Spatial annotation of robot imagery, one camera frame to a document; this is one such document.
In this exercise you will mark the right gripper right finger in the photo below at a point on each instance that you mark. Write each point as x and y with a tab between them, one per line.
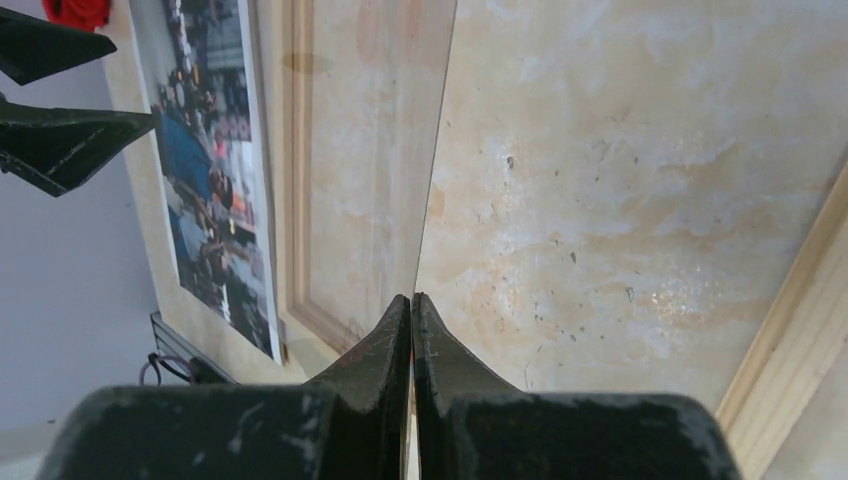
473	424

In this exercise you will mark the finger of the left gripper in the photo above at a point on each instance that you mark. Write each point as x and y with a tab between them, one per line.
57	150
33	49

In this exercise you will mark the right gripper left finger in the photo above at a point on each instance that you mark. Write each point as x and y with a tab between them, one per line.
347	422

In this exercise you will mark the printed photo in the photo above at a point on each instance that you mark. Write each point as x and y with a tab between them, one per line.
196	63

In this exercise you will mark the wooden picture frame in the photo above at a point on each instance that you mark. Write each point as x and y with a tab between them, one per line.
627	196

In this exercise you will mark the clear glass sheet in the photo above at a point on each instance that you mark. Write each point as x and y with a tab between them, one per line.
377	97

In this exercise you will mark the red cloth doll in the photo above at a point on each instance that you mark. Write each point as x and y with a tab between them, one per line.
85	15

